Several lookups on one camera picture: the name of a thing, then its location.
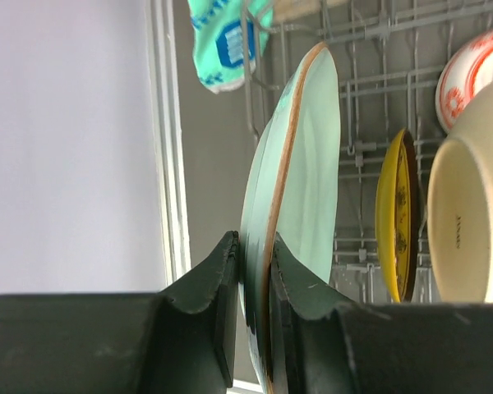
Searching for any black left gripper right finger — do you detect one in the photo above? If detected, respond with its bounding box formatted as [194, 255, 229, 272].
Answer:
[270, 239, 493, 393]

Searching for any mint green flower plate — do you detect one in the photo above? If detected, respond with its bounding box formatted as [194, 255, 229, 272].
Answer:
[239, 43, 341, 393]

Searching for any white orange patterned bowl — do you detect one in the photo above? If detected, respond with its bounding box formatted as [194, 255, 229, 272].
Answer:
[435, 29, 493, 133]

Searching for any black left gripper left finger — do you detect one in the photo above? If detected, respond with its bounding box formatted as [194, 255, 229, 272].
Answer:
[0, 231, 238, 393]

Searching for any wooden stand tray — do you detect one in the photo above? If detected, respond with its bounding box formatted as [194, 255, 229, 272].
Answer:
[272, 0, 348, 26]

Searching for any grey wire dish rack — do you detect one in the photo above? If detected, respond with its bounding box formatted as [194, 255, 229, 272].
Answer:
[241, 1, 493, 303]

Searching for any beige bird plate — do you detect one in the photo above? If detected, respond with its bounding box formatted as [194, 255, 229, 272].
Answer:
[427, 83, 493, 303]

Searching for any mint green blue sock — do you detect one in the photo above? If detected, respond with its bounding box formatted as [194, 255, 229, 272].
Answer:
[187, 0, 274, 94]

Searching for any yellow patterned small plate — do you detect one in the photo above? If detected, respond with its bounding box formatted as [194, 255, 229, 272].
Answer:
[375, 129, 421, 303]

